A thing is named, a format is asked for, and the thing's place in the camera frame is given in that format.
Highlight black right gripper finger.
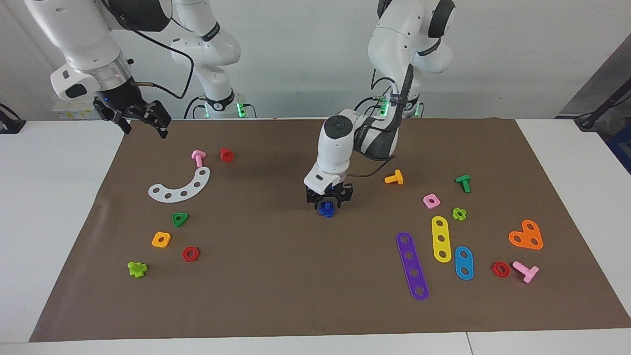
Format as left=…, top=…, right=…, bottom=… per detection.
left=143, top=101, right=172, bottom=139
left=93, top=100, right=133, bottom=135

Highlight white box with yellow marks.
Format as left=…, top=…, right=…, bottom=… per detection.
left=52, top=104, right=102, bottom=120

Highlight brown table mat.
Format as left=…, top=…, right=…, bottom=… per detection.
left=29, top=117, right=631, bottom=343

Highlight white curved perforated strip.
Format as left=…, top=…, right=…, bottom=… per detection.
left=148, top=167, right=211, bottom=203

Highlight purple four-hole strip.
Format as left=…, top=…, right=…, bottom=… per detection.
left=396, top=232, right=429, bottom=301

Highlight yellow three-hole strip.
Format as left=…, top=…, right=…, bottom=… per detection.
left=431, top=215, right=452, bottom=263

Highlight black table clamp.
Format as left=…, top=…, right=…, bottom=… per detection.
left=0, top=104, right=26, bottom=135

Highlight blue two-hole strip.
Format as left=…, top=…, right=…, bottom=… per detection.
left=454, top=246, right=474, bottom=281

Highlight orange heart-shaped plate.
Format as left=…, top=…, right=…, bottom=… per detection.
left=508, top=219, right=544, bottom=250

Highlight black stand with pole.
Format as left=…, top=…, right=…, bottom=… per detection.
left=574, top=79, right=631, bottom=131

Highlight blue crate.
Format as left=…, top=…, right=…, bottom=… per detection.
left=607, top=123, right=631, bottom=173

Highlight black right base cables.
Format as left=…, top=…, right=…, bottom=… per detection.
left=184, top=95, right=207, bottom=119

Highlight black base cables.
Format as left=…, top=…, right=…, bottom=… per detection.
left=351, top=95, right=390, bottom=117
left=184, top=95, right=207, bottom=119

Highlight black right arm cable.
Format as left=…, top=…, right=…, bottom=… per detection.
left=101, top=0, right=195, bottom=100

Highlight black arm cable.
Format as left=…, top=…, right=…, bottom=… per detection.
left=101, top=0, right=195, bottom=100
left=345, top=64, right=417, bottom=178

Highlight black left base cables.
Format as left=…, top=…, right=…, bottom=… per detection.
left=351, top=95, right=390, bottom=117

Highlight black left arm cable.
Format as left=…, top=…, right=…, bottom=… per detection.
left=345, top=64, right=417, bottom=178

